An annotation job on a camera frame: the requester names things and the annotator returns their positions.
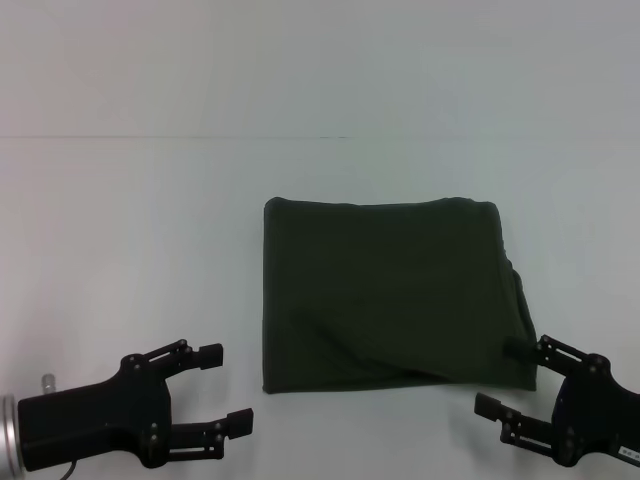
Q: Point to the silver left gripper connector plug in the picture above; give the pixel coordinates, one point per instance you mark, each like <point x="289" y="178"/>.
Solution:
<point x="49" y="382"/>

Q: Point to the dark green t-shirt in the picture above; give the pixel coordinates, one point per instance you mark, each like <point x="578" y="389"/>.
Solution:
<point x="390" y="300"/>

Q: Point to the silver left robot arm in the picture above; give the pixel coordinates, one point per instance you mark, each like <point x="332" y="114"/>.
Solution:
<point x="10" y="432"/>

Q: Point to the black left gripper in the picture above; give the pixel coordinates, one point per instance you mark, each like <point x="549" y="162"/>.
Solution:
<point x="90" y="420"/>

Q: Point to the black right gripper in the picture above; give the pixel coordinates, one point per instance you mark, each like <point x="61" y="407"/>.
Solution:
<point x="600" y="420"/>

